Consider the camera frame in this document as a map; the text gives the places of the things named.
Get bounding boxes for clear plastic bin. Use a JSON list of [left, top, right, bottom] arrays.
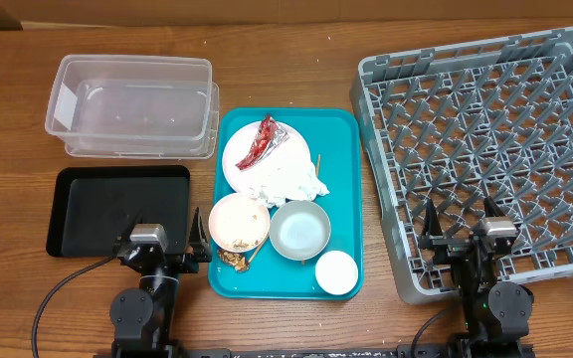
[[45, 55, 220, 160]]

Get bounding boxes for wooden chopstick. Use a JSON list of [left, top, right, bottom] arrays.
[[315, 154, 321, 177], [248, 238, 269, 264]]

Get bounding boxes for pink plate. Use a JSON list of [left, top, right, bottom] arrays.
[[222, 121, 311, 194]]

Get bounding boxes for pink bowl with rice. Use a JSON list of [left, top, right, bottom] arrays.
[[208, 193, 271, 254]]

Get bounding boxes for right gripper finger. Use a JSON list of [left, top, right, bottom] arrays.
[[483, 196, 506, 219], [421, 199, 444, 240]]

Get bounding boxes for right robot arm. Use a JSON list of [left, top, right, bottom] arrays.
[[410, 197, 534, 357]]

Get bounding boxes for grey-white bowl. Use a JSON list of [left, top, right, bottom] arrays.
[[269, 201, 331, 262]]

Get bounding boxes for brown food scraps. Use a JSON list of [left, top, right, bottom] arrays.
[[218, 249, 250, 272]]

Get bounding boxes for black tray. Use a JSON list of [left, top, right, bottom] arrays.
[[46, 165, 190, 258]]

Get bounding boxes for white napkin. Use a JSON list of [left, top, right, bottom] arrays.
[[247, 137, 329, 208]]

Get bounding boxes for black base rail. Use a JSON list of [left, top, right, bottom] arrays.
[[93, 344, 536, 358]]

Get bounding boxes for teal serving tray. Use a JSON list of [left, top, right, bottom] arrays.
[[208, 107, 364, 300]]

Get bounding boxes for grey dishwasher rack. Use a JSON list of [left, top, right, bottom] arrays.
[[350, 27, 573, 304]]

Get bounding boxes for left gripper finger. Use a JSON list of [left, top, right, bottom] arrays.
[[188, 208, 212, 263], [114, 211, 143, 245]]

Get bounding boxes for red foil wrapper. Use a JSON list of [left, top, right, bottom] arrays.
[[236, 114, 289, 171]]

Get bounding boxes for white cup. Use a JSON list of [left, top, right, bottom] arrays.
[[315, 251, 359, 295]]

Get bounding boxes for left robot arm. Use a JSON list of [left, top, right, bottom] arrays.
[[109, 210, 212, 357]]

